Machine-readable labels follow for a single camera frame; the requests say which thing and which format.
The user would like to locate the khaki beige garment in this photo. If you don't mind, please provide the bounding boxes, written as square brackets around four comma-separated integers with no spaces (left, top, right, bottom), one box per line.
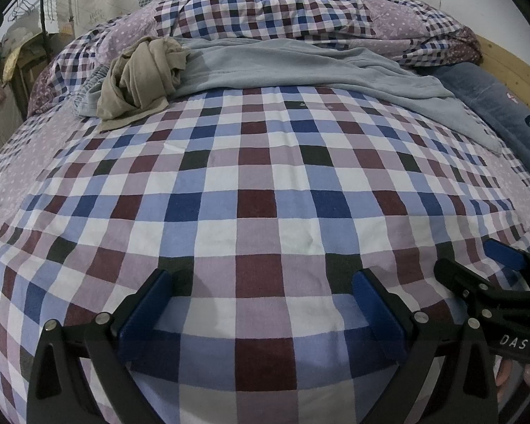
[96,36,189,132]

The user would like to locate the black clothes rack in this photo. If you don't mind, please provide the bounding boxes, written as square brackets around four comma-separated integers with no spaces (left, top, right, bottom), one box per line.
[0,0,58,39]

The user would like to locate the person's right hand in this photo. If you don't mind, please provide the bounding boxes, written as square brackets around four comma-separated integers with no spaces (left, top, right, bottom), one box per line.
[493,356,530,410]

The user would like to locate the plaid checkered bed sheet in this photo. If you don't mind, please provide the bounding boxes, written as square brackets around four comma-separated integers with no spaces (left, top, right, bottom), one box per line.
[0,86,530,423]

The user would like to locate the plaid folded quilt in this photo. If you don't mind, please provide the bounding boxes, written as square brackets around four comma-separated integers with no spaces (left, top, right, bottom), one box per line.
[27,0,482,116]

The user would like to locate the cardboard boxes pile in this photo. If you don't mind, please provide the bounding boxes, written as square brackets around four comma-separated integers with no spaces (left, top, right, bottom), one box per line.
[1,28,51,116]

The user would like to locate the light blue sweatpants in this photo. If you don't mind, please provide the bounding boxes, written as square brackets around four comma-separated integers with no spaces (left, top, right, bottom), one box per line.
[71,36,505,155]

